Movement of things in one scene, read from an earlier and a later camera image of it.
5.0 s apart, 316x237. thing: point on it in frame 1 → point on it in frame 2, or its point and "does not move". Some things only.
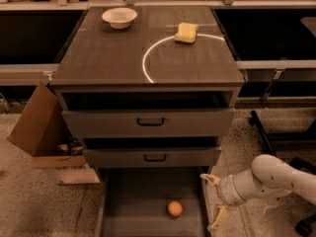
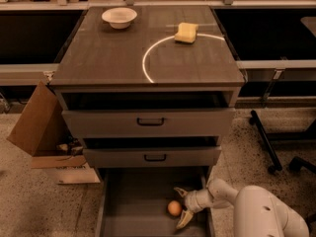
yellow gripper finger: x=221 y=216 → x=185 y=218
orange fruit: x=175 y=208 does not move
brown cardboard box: x=47 y=134 does not move
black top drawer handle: x=150 y=124 does not move
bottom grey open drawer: x=152 y=201 does not move
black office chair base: x=306 y=226 does not move
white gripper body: x=225 y=190 → x=192 y=201
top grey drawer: x=148 y=122 does not move
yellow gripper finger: x=211 y=179 → x=181 y=192
